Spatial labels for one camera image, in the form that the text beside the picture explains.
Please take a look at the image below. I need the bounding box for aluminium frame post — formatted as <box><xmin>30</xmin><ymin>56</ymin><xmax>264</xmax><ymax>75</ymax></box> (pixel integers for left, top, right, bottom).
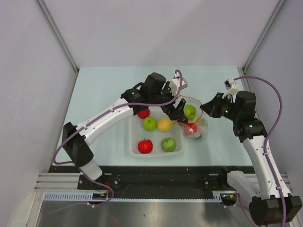
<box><xmin>242</xmin><ymin>0</ymin><xmax>287</xmax><ymax>72</ymax></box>
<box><xmin>35</xmin><ymin>0</ymin><xmax>80</xmax><ymax>75</ymax></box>

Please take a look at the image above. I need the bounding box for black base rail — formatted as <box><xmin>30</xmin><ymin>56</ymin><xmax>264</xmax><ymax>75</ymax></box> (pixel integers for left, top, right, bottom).
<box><xmin>48</xmin><ymin>164</ymin><xmax>260</xmax><ymax>199</ymax></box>

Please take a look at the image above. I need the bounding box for green guava fruit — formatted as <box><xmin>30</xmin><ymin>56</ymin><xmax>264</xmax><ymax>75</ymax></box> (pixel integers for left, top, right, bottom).
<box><xmin>161</xmin><ymin>137</ymin><xmax>177</xmax><ymax>152</ymax></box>

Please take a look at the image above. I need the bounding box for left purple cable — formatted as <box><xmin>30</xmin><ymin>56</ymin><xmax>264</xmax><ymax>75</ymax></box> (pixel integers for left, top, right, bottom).
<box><xmin>45</xmin><ymin>69</ymin><xmax>184</xmax><ymax>215</ymax></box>

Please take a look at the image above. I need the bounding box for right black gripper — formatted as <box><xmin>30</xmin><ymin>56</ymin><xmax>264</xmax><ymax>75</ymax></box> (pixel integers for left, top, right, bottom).
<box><xmin>200</xmin><ymin>92</ymin><xmax>241</xmax><ymax>122</ymax></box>

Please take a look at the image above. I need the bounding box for left aluminium frame post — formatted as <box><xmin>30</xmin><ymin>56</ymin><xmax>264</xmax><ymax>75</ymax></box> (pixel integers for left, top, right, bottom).
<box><xmin>35</xmin><ymin>0</ymin><xmax>80</xmax><ymax>75</ymax></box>

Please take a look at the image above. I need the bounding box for clear plastic basket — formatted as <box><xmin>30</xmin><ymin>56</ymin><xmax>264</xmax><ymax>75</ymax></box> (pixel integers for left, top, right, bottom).
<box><xmin>129</xmin><ymin>115</ymin><xmax>184</xmax><ymax>158</ymax></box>

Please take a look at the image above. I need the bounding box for green apple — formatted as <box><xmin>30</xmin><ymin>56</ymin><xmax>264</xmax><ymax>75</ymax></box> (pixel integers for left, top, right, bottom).
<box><xmin>143</xmin><ymin>116</ymin><xmax>157</xmax><ymax>131</ymax></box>
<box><xmin>183</xmin><ymin>105</ymin><xmax>196</xmax><ymax>120</ymax></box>

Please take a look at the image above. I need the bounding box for purple cable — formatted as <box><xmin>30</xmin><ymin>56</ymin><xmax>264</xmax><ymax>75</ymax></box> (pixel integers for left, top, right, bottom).
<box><xmin>45</xmin><ymin>69</ymin><xmax>184</xmax><ymax>215</ymax></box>
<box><xmin>233</xmin><ymin>76</ymin><xmax>288</xmax><ymax>225</ymax></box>

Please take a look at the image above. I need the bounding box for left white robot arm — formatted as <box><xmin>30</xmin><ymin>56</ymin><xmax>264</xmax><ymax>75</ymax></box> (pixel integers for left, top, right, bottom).
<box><xmin>59</xmin><ymin>70</ymin><xmax>188</xmax><ymax>189</ymax></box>

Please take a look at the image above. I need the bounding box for right aluminium frame post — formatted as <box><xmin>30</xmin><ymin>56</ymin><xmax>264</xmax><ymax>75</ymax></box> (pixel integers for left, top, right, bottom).
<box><xmin>242</xmin><ymin>0</ymin><xmax>287</xmax><ymax>72</ymax></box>

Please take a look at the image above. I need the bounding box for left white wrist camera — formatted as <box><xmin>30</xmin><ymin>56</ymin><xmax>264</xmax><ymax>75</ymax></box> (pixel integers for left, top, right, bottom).
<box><xmin>169</xmin><ymin>71</ymin><xmax>187</xmax><ymax>95</ymax></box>

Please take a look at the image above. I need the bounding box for white cable duct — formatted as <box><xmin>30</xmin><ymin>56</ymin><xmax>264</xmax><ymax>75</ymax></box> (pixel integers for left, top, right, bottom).
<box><xmin>44</xmin><ymin>192</ymin><xmax>222</xmax><ymax>203</ymax></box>

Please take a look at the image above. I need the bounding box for small red pepper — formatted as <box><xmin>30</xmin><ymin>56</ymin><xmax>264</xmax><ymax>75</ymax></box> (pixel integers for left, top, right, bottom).
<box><xmin>137</xmin><ymin>139</ymin><xmax>153</xmax><ymax>154</ymax></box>

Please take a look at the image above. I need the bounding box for yellow lemon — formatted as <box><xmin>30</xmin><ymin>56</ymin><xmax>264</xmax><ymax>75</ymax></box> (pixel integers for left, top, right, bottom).
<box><xmin>157</xmin><ymin>118</ymin><xmax>174</xmax><ymax>132</ymax></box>

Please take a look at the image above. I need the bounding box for clear orange zip bag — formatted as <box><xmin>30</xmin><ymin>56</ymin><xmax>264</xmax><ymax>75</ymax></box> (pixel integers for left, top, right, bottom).
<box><xmin>177</xmin><ymin>95</ymin><xmax>206</xmax><ymax>138</ymax></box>

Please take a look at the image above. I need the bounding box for red tomato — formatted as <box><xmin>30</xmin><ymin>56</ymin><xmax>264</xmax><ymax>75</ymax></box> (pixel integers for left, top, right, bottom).
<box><xmin>137</xmin><ymin>108</ymin><xmax>151</xmax><ymax>119</ymax></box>
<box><xmin>183</xmin><ymin>123</ymin><xmax>197</xmax><ymax>136</ymax></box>

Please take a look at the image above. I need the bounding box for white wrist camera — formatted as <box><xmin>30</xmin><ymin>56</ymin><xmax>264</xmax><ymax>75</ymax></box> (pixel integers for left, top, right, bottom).
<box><xmin>223</xmin><ymin>79</ymin><xmax>240</xmax><ymax>98</ymax></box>
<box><xmin>169</xmin><ymin>71</ymin><xmax>187</xmax><ymax>95</ymax></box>

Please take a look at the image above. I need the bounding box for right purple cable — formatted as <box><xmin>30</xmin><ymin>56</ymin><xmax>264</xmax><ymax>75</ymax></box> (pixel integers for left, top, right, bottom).
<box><xmin>233</xmin><ymin>76</ymin><xmax>288</xmax><ymax>225</ymax></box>

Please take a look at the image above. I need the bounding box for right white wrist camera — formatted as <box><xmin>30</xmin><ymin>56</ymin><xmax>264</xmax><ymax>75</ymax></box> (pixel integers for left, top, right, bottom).
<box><xmin>223</xmin><ymin>79</ymin><xmax>240</xmax><ymax>98</ymax></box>

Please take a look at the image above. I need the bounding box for cabbage head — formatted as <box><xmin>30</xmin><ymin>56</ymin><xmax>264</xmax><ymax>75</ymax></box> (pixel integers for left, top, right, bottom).
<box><xmin>189</xmin><ymin>118</ymin><xmax>208</xmax><ymax>140</ymax></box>

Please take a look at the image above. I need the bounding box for light blue table mat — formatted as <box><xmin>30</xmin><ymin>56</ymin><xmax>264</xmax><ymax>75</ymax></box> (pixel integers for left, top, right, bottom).
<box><xmin>65</xmin><ymin>66</ymin><xmax>251</xmax><ymax>166</ymax></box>

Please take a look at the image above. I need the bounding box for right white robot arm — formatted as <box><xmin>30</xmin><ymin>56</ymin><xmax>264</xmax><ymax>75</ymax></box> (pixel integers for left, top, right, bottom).
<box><xmin>200</xmin><ymin>91</ymin><xmax>303</xmax><ymax>226</ymax></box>

